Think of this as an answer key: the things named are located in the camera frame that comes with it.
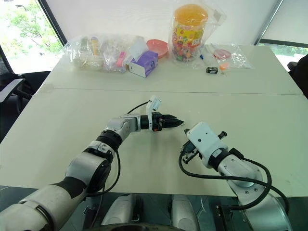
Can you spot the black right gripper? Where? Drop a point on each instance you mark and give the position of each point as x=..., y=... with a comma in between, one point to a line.
x=188, y=151

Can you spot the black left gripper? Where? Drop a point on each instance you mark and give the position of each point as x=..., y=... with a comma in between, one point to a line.
x=157, y=122

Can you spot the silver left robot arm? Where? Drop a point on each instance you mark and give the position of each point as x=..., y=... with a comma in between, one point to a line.
x=79, y=166

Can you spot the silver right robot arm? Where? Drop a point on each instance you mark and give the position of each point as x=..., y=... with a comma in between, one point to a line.
x=240, y=173

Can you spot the purple tissue box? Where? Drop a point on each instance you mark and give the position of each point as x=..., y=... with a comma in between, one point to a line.
x=145, y=63

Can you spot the small black box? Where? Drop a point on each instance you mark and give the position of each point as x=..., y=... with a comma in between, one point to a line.
x=212, y=70

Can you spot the small orange item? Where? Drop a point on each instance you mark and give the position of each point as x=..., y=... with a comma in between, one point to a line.
x=223, y=66

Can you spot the pink plastic bowl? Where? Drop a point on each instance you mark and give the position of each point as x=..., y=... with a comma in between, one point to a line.
x=157, y=47

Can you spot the pink plastic toy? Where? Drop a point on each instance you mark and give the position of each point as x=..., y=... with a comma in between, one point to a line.
x=120, y=61

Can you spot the white tissue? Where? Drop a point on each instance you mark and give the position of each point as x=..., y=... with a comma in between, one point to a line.
x=138, y=49

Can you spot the silver rounded robot leg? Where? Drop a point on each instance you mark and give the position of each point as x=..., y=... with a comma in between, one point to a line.
x=184, y=213
x=118, y=211

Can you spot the red round lid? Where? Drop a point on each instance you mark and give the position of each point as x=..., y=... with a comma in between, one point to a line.
x=222, y=54

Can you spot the candy jar with orange lid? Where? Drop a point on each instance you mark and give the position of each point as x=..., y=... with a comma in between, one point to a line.
x=188, y=33

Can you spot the clear flat plastic bag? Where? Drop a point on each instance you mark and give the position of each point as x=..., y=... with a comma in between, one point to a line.
x=238, y=57

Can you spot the clear plastic bag of toys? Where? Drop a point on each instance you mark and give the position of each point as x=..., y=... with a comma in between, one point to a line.
x=106, y=53

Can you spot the clear bag around jar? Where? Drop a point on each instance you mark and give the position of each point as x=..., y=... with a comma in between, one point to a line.
x=214, y=26

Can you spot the yellow bottle with purple cap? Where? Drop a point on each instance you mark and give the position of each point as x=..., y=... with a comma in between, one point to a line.
x=95, y=45

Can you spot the dark chair with armrest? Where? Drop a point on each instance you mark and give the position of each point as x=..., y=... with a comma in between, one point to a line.
x=299, y=69

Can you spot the black office chair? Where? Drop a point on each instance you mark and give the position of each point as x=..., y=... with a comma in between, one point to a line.
x=29, y=83

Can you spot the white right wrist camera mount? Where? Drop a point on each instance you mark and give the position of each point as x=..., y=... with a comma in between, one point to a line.
x=204, y=137

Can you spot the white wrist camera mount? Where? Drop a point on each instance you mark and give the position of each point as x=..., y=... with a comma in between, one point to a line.
x=155, y=103
x=204, y=137

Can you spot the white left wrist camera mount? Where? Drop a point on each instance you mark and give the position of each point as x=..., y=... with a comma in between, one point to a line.
x=155, y=103

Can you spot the black metal bracket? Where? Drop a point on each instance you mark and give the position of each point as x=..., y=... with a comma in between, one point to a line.
x=223, y=216

